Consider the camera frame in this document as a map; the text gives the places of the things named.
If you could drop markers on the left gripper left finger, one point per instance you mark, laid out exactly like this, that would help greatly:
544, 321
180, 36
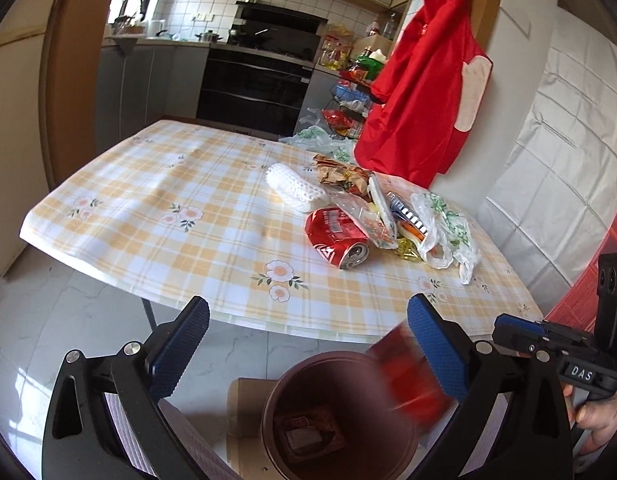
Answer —
80, 440

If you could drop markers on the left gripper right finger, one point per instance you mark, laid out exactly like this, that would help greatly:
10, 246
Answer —
533, 440

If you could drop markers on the clear red blister pack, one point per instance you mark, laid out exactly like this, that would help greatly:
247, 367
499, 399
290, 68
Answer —
409, 378

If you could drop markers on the white green plastic bag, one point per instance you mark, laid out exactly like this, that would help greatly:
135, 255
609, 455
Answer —
448, 241

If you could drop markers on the clear floral plastic bottle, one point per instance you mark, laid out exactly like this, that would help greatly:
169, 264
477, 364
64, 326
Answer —
366, 217

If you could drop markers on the crushed red soda can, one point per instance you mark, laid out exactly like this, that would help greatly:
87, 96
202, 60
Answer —
337, 238

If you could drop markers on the dark red trash bin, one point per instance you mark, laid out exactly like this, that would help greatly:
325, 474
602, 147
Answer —
331, 417

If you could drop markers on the grey kitchen cabinet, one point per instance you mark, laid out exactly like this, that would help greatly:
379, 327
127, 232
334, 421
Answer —
155, 80

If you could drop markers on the kitchen faucet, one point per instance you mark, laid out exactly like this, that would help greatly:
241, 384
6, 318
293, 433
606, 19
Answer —
130, 19

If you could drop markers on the person's right hand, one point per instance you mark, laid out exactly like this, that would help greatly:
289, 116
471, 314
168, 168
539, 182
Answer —
597, 417

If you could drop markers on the gold foil wrapper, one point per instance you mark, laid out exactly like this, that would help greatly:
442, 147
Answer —
407, 249

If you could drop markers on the yellow plaid tablecloth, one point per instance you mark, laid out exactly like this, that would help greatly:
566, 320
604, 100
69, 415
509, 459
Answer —
178, 211

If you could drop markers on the silver blue blister wrapper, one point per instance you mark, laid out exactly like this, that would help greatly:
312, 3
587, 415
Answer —
401, 210

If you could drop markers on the white foam net sleeve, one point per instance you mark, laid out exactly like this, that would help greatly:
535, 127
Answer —
296, 192

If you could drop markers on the crumpled brown paper wrapper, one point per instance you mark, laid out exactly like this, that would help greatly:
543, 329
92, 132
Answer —
350, 178

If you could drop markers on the red hanging apron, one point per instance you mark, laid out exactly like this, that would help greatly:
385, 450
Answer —
426, 98

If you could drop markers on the white green bag on floor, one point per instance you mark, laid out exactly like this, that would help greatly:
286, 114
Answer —
317, 140

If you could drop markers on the black built-in oven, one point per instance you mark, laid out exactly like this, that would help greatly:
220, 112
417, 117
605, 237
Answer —
256, 81

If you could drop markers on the white wall covering sheet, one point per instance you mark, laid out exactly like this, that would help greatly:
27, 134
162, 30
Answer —
557, 196

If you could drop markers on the brown wooden door frame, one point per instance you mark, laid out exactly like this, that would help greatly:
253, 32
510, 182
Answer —
68, 84

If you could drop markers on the wire storage rack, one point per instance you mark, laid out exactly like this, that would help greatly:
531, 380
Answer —
351, 102

